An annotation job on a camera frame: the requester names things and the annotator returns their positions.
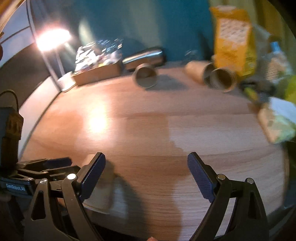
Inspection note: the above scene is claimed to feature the brown paper cup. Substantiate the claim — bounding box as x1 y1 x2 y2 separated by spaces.
132 63 158 89
83 159 115 214
210 68 237 93
184 61 215 85

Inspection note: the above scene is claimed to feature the teal curtain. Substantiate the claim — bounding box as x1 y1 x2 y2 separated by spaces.
29 1 214 71

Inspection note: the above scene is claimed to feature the clear plastic snack bag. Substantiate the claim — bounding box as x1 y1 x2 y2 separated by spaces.
253 24 293 85

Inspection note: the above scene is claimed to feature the cardboard box of items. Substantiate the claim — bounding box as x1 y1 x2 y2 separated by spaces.
71 61 122 86

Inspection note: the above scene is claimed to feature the orange paper bag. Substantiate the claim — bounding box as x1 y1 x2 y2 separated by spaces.
210 5 257 78

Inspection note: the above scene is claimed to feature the yellow plastic bag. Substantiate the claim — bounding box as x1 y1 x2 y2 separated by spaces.
276 75 296 104

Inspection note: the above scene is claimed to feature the small clear glass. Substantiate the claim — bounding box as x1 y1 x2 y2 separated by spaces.
184 50 199 63

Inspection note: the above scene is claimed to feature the white desk lamp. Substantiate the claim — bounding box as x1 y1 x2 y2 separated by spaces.
36 28 76 92

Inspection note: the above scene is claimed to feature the stainless steel tumbler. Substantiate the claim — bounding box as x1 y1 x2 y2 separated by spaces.
122 47 166 71

